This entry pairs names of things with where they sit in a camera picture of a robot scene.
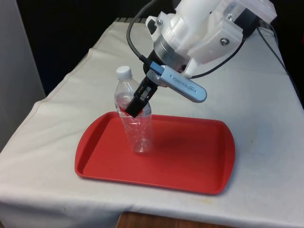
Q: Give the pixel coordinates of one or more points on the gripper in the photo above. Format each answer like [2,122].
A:
[155,57]

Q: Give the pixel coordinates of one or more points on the clear plastic bottle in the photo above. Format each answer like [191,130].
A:
[140,133]

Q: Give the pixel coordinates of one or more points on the red tray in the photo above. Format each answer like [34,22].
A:
[180,161]

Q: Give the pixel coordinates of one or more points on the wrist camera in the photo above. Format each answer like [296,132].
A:
[185,85]

